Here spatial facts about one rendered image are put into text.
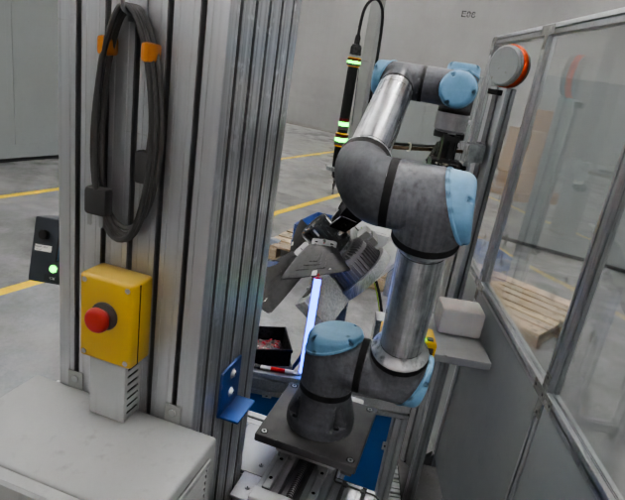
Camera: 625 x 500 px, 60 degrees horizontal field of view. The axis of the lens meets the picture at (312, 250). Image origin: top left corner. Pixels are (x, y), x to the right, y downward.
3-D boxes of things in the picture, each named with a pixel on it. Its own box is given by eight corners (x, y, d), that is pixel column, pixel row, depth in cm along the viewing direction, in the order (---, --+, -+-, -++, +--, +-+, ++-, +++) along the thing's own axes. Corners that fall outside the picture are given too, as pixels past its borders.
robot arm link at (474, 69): (446, 60, 118) (447, 62, 126) (436, 110, 122) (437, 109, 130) (483, 64, 117) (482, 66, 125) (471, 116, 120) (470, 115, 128)
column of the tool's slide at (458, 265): (408, 454, 274) (500, 87, 215) (418, 464, 268) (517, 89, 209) (399, 457, 271) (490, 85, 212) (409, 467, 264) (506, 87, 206)
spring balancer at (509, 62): (493, 86, 219) (481, 84, 215) (504, 45, 214) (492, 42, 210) (526, 91, 206) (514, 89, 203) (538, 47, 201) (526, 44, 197)
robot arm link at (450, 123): (435, 109, 129) (468, 114, 129) (431, 129, 130) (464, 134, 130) (439, 111, 122) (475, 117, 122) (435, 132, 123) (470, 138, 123)
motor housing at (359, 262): (339, 285, 220) (318, 261, 218) (384, 250, 214) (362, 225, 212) (338, 308, 198) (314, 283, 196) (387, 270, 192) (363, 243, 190)
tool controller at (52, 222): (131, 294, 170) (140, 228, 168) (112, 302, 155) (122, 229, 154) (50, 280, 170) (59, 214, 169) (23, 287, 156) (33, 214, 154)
